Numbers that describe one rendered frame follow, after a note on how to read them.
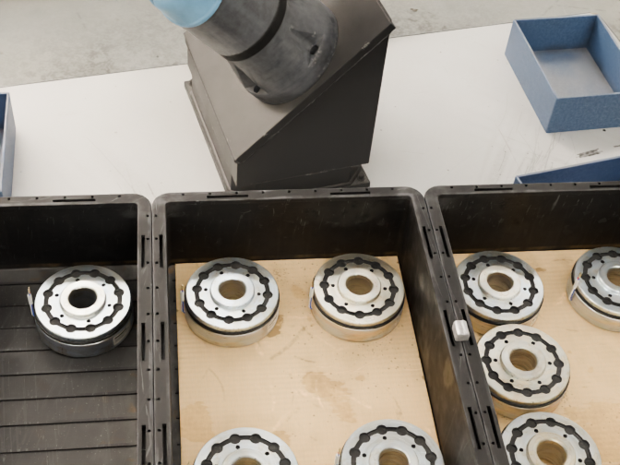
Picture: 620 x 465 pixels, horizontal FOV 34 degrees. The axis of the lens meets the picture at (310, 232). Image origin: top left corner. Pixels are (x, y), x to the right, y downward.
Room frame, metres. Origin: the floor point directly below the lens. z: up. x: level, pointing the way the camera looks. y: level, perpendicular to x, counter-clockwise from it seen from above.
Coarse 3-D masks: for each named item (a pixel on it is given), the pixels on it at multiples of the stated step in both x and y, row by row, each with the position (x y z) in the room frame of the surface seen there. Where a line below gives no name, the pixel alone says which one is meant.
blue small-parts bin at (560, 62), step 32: (512, 32) 1.40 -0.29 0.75; (544, 32) 1.42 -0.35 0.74; (576, 32) 1.44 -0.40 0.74; (608, 32) 1.40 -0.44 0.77; (512, 64) 1.37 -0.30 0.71; (544, 64) 1.39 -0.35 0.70; (576, 64) 1.40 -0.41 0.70; (608, 64) 1.37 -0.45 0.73; (544, 96) 1.25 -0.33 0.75; (576, 96) 1.23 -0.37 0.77; (608, 96) 1.24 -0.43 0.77; (544, 128) 1.22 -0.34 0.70; (576, 128) 1.23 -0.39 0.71
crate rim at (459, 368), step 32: (192, 192) 0.78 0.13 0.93; (224, 192) 0.79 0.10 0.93; (256, 192) 0.79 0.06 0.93; (288, 192) 0.80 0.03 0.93; (320, 192) 0.80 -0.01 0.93; (352, 192) 0.81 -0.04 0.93; (384, 192) 0.82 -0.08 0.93; (416, 192) 0.82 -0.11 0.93; (160, 224) 0.73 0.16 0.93; (416, 224) 0.78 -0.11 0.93; (160, 256) 0.70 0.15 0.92; (160, 288) 0.65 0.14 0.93; (160, 320) 0.60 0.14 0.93; (448, 320) 0.65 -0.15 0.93; (160, 352) 0.57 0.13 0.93; (448, 352) 0.61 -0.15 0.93; (160, 384) 0.53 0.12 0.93; (160, 416) 0.50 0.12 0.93; (480, 416) 0.54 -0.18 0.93; (160, 448) 0.47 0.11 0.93; (480, 448) 0.51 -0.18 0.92
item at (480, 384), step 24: (432, 192) 0.82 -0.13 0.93; (456, 192) 0.83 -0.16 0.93; (480, 192) 0.83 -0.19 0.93; (504, 192) 0.84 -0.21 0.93; (528, 192) 0.84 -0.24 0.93; (552, 192) 0.85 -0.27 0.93; (576, 192) 0.85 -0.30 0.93; (600, 192) 0.86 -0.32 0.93; (432, 216) 0.79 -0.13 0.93; (456, 288) 0.69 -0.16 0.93; (456, 312) 0.66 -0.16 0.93; (480, 360) 0.60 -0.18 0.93; (480, 384) 0.57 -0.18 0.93; (480, 408) 0.55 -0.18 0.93; (504, 456) 0.50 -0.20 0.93
